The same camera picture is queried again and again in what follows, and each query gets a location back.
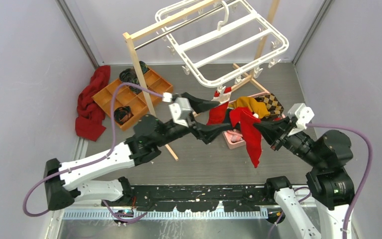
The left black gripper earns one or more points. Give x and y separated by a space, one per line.
206 132

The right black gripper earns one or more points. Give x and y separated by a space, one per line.
276 131

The rolled teal sock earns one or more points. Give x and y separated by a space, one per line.
143 67

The pink plastic basket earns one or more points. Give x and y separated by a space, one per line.
242 143

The pink sock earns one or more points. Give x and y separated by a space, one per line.
234 136

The wooden drying rack frame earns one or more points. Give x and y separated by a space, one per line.
152 77

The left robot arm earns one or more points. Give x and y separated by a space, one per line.
69 182

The rolled black orange sock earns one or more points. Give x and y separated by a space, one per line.
122 114

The argyle brown sock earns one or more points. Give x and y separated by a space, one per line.
272 103

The white plastic clip hanger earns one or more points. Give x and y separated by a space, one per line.
228 42

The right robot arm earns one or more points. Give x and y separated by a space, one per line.
328 181

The mustard yellow sock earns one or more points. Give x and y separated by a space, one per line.
252 104

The red cloth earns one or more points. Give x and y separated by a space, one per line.
88 124

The wooden compartment tray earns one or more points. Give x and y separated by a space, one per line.
125 96

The red santa sock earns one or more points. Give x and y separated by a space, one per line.
244 117
218 113

